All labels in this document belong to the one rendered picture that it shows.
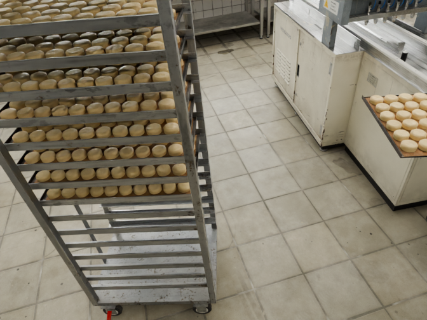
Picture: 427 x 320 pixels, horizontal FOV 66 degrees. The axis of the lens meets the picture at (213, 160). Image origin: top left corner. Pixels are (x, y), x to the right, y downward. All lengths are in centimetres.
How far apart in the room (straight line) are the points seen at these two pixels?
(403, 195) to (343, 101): 76
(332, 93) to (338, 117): 23
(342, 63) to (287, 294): 149
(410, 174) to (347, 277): 70
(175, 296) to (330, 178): 143
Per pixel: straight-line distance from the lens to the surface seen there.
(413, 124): 140
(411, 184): 231
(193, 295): 182
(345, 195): 249
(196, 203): 120
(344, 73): 246
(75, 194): 140
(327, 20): 244
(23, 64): 105
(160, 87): 96
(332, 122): 264
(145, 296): 187
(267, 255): 210
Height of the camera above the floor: 175
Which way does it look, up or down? 40 degrees down
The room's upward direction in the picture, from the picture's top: 6 degrees counter-clockwise
